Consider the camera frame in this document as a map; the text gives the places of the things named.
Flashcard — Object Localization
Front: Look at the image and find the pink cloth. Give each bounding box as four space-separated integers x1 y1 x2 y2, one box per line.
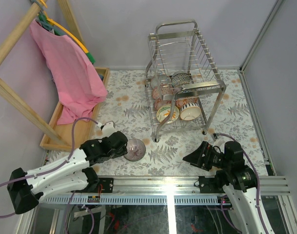
30 21 108 125

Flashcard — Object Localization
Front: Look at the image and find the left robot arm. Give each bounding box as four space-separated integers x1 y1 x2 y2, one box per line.
7 131 128 215

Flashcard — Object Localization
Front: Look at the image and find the stainless steel dish rack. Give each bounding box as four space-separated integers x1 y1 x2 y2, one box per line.
145 19 226 142

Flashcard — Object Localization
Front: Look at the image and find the brown patterned bowl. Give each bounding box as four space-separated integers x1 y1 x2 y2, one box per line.
180 89 196 94

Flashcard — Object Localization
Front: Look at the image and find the purple striped bowl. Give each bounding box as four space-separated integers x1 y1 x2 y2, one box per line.
124 138 146 161

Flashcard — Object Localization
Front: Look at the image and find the aluminium corner post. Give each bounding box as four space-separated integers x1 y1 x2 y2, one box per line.
239 0 285 72

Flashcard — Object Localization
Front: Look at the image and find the orange flower patterned bowl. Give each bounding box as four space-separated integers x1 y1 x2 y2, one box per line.
156 104 180 124

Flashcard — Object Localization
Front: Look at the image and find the aluminium rail frame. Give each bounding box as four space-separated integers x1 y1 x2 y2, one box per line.
16 174 297 234

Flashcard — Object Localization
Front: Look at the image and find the wooden clothes rack frame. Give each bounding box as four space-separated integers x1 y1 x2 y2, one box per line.
0 0 84 147

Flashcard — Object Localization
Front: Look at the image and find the green plastic hanger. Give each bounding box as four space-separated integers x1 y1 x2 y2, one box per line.
36 13 95 64

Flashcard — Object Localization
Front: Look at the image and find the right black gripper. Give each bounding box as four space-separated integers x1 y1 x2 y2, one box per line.
182 140 231 171

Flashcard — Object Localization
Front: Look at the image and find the yellow plastic hanger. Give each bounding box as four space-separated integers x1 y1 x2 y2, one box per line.
31 0 89 55

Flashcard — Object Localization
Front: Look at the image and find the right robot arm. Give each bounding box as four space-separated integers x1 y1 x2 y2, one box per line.
183 141 274 234

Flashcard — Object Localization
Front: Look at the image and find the wooden tray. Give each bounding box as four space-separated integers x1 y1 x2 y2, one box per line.
40 67 111 151

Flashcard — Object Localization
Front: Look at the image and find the cream bowl orange rim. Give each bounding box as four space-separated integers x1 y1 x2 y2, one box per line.
180 102 201 121

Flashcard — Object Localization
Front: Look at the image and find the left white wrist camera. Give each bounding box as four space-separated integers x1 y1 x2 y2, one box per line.
96 121 116 137

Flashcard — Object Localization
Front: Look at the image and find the blue patterned bowl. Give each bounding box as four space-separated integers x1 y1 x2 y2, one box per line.
171 72 191 88

